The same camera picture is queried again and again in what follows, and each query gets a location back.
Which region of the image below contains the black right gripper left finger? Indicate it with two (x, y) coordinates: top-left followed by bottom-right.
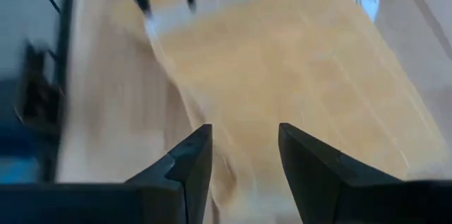
(125, 124), (213, 224)

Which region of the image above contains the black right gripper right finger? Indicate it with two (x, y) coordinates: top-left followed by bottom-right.
(278, 122), (403, 224)

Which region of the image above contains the yellow waffle towel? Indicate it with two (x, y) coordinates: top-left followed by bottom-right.
(144, 0), (449, 224)

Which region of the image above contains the black aluminium table frame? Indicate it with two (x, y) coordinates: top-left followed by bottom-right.
(40, 0), (77, 182)

